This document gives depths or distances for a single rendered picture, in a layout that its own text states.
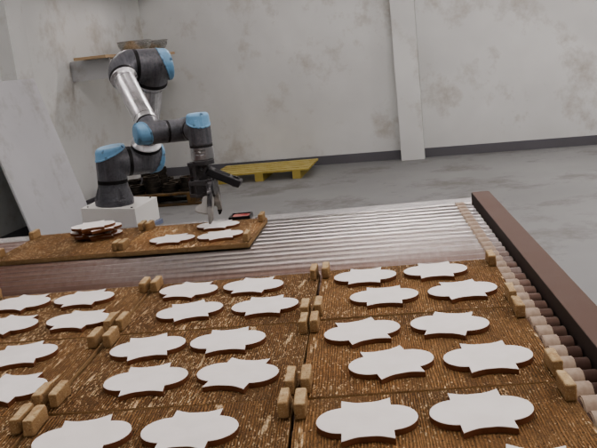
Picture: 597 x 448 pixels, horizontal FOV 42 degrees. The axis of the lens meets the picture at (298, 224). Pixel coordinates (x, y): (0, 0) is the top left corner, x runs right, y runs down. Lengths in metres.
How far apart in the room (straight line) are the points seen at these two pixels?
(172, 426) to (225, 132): 9.69
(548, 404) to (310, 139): 9.44
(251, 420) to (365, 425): 0.18
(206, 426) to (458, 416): 0.36
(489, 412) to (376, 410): 0.16
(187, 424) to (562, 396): 0.55
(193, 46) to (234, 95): 0.87
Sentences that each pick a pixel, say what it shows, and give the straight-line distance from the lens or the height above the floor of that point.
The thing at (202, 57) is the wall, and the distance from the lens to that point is 10.81.
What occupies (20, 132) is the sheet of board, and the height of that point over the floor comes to 1.05.
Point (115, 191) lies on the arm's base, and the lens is 3.06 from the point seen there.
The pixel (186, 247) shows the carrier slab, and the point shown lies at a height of 0.93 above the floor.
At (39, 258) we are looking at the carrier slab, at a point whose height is 0.94.
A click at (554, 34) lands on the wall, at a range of 10.29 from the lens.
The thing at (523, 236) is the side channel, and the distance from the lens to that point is 2.05.
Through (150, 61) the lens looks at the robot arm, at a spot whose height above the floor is 1.49.
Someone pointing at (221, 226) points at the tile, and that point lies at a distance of 2.52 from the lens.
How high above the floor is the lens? 1.45
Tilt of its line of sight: 12 degrees down
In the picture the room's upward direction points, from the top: 6 degrees counter-clockwise
